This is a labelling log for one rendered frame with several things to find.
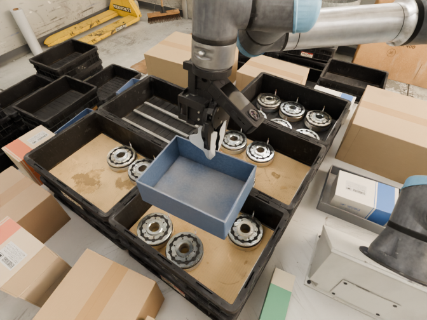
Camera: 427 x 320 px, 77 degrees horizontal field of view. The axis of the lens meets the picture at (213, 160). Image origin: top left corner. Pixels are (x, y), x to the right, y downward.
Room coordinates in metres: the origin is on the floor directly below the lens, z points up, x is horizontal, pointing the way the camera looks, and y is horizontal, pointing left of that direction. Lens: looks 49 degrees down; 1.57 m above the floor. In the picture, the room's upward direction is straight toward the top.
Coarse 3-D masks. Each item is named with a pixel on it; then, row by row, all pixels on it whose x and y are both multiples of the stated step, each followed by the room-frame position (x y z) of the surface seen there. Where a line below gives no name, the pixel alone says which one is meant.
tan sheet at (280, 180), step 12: (240, 156) 0.67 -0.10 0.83; (276, 156) 0.67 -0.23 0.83; (264, 168) 0.61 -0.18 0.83; (276, 168) 0.61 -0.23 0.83; (288, 168) 0.61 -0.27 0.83; (300, 168) 0.61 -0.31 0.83; (264, 180) 0.56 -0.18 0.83; (276, 180) 0.56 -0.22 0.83; (288, 180) 0.56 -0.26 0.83; (300, 180) 0.56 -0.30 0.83; (264, 192) 0.51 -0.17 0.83; (276, 192) 0.51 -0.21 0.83; (288, 192) 0.51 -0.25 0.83; (288, 204) 0.46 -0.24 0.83
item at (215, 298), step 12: (252, 192) 0.44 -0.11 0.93; (276, 204) 0.40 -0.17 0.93; (288, 216) 0.36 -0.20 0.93; (120, 228) 0.33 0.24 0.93; (276, 228) 0.33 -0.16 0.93; (132, 240) 0.29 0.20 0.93; (276, 240) 0.30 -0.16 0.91; (156, 252) 0.26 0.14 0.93; (264, 252) 0.26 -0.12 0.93; (168, 264) 0.23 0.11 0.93; (180, 276) 0.21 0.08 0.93; (192, 276) 0.21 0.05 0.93; (252, 276) 0.21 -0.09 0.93; (204, 288) 0.18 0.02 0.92; (216, 300) 0.15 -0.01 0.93; (240, 300) 0.16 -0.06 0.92; (228, 312) 0.13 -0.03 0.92
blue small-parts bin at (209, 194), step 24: (168, 144) 0.42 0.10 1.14; (192, 144) 0.43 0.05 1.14; (168, 168) 0.40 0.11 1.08; (192, 168) 0.41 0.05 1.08; (216, 168) 0.40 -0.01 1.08; (240, 168) 0.37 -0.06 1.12; (144, 192) 0.31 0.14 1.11; (168, 192) 0.34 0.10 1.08; (192, 192) 0.34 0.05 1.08; (216, 192) 0.34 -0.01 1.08; (240, 192) 0.29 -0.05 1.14; (192, 216) 0.26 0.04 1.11; (216, 216) 0.28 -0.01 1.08
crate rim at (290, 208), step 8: (280, 128) 0.71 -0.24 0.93; (296, 136) 0.67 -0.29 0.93; (312, 144) 0.64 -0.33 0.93; (320, 144) 0.63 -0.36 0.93; (320, 152) 0.59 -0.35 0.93; (320, 160) 0.57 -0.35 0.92; (312, 168) 0.53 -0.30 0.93; (304, 184) 0.47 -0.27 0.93; (256, 192) 0.44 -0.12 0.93; (296, 192) 0.44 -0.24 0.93; (272, 200) 0.41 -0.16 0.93; (296, 200) 0.41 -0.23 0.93; (288, 208) 0.38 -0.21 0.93
